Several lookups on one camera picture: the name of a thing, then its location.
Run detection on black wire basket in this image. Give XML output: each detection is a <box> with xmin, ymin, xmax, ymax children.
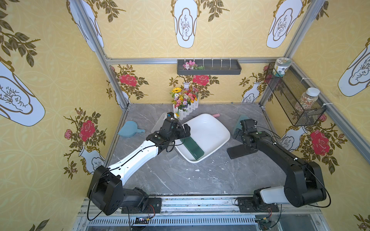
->
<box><xmin>266</xmin><ymin>63</ymin><xmax>327</xmax><ymax>127</ymax></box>

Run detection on teal translucent pencil case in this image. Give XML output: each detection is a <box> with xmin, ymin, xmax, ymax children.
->
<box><xmin>232</xmin><ymin>115</ymin><xmax>249</xmax><ymax>134</ymax></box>

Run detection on grey wall shelf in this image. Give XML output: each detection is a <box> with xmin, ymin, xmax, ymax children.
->
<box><xmin>177</xmin><ymin>58</ymin><xmax>242</xmax><ymax>76</ymax></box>

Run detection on pink flowers on shelf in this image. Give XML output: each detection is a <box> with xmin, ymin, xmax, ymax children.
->
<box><xmin>183</xmin><ymin>60</ymin><xmax>205</xmax><ymax>70</ymax></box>

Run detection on black pencil case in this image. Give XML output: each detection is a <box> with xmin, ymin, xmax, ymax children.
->
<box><xmin>227</xmin><ymin>144</ymin><xmax>258</xmax><ymax>159</ymax></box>

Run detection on clear jar white lid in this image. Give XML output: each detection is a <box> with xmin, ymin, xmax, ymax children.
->
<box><xmin>295</xmin><ymin>88</ymin><xmax>320</xmax><ymax>112</ymax></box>

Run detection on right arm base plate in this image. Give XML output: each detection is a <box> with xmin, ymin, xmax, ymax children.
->
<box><xmin>235</xmin><ymin>197</ymin><xmax>280</xmax><ymax>213</ymax></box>

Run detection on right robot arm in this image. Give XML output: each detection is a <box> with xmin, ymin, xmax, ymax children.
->
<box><xmin>227</xmin><ymin>118</ymin><xmax>330</xmax><ymax>208</ymax></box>

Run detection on white storage box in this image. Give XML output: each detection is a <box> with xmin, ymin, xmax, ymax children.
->
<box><xmin>175</xmin><ymin>114</ymin><xmax>230</xmax><ymax>164</ymax></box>

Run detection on jar with patterned label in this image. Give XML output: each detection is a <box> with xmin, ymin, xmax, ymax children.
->
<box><xmin>272</xmin><ymin>57</ymin><xmax>292</xmax><ymax>77</ymax></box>

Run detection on right circuit board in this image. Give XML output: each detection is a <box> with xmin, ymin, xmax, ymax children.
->
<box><xmin>255</xmin><ymin>219</ymin><xmax>272</xmax><ymax>231</ymax></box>

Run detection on circuit board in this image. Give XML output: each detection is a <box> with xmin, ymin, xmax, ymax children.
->
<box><xmin>134</xmin><ymin>217</ymin><xmax>151</xmax><ymax>225</ymax></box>
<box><xmin>255</xmin><ymin>219</ymin><xmax>272</xmax><ymax>231</ymax></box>

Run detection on clear plastic pencil case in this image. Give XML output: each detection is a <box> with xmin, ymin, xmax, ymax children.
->
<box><xmin>151</xmin><ymin>113</ymin><xmax>167</xmax><ymax>133</ymax></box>

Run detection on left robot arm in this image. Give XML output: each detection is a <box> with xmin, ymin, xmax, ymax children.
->
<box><xmin>87</xmin><ymin>112</ymin><xmax>191</xmax><ymax>216</ymax></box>

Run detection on flower pot with white fence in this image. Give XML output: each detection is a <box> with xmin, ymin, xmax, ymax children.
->
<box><xmin>170</xmin><ymin>87</ymin><xmax>199</xmax><ymax>120</ymax></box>

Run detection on dark green pencil case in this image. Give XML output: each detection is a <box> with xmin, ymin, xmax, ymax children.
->
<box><xmin>181</xmin><ymin>137</ymin><xmax>204</xmax><ymax>160</ymax></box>

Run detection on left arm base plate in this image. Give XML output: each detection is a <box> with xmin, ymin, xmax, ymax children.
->
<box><xmin>121</xmin><ymin>197</ymin><xmax>162</xmax><ymax>215</ymax></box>

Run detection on left circuit board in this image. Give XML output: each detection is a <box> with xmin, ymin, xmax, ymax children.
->
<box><xmin>134</xmin><ymin>217</ymin><xmax>151</xmax><ymax>225</ymax></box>

